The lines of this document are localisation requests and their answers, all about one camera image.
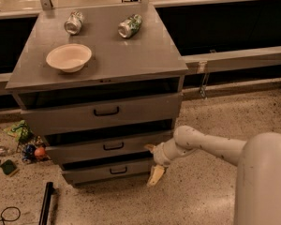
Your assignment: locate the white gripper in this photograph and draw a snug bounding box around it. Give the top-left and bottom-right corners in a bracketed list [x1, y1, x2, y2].
[144, 143, 171, 187]

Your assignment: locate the grey bottom drawer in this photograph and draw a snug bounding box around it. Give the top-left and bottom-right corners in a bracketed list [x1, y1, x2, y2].
[62, 151, 157, 186]

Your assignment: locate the grey drawer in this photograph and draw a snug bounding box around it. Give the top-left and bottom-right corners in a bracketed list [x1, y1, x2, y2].
[22, 93, 182, 135]
[62, 151, 157, 186]
[46, 130, 172, 164]

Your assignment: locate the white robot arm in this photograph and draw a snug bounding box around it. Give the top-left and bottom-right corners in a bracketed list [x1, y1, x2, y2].
[146, 126, 281, 225]

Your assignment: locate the grey drawer cabinet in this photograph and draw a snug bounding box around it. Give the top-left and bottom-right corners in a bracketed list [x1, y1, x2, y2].
[5, 2, 189, 186]

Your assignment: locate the grey middle drawer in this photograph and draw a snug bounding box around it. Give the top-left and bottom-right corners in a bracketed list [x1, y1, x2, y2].
[46, 130, 172, 164]

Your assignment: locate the grey top drawer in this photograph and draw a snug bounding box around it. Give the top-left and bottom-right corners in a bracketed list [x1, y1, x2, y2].
[22, 93, 182, 135]

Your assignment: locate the black bar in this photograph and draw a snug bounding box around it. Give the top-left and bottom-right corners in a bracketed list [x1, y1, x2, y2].
[38, 182, 54, 225]

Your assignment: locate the orange fruit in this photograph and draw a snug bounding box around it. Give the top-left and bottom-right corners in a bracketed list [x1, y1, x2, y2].
[34, 147, 47, 160]

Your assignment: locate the blue can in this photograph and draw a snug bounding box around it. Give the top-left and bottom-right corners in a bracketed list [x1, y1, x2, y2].
[22, 144, 36, 164]

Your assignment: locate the white paper bowl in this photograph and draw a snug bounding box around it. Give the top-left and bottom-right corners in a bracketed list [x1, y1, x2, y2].
[46, 44, 92, 73]

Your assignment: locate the green soda can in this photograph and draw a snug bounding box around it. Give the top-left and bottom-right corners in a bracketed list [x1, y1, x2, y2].
[118, 14, 142, 38]

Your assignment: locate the green yellow sponge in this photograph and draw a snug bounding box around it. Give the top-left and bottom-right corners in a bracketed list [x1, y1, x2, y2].
[0, 159, 19, 176]

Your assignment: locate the clear plastic bottle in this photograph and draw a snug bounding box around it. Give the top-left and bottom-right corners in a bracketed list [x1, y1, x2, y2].
[0, 146, 14, 157]

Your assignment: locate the silver crushed can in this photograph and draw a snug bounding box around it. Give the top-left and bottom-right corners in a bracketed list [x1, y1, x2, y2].
[64, 10, 84, 35]

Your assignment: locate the grey metal rail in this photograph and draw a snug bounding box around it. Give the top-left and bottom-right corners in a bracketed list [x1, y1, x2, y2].
[183, 46, 281, 74]

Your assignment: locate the black cable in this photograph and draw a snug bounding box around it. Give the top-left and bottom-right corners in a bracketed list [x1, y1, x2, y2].
[0, 205, 22, 225]

